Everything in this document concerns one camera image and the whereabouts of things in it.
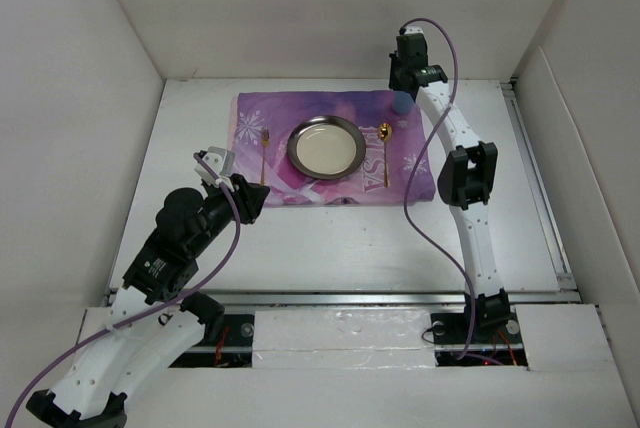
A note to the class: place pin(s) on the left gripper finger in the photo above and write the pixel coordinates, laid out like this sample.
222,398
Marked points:
254,208
254,193

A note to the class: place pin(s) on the blue plastic cup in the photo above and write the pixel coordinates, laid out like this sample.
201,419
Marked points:
402,103

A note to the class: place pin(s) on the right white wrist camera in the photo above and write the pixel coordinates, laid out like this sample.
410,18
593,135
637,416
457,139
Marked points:
411,30

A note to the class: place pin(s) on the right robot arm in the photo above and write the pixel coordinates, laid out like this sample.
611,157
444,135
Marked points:
465,182

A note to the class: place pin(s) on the gold spoon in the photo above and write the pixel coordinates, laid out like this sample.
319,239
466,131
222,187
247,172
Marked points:
385,134

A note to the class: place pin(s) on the round metal plate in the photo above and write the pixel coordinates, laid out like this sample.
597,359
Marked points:
326,148

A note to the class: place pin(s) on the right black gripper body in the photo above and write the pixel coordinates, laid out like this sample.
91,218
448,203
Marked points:
397,68

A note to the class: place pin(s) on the gold fork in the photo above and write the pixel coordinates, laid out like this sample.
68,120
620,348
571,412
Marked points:
265,140

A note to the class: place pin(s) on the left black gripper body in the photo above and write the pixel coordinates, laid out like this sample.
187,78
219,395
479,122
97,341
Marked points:
240,196

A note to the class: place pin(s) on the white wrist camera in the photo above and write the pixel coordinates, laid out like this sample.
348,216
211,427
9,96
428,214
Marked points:
411,30
214,167

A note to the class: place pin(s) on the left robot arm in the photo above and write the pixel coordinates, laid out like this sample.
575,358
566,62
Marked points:
153,320

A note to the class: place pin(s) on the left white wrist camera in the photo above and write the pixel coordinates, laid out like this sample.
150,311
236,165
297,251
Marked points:
214,167

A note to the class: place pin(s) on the purple pink printed cloth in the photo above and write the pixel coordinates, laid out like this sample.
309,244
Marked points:
410,176

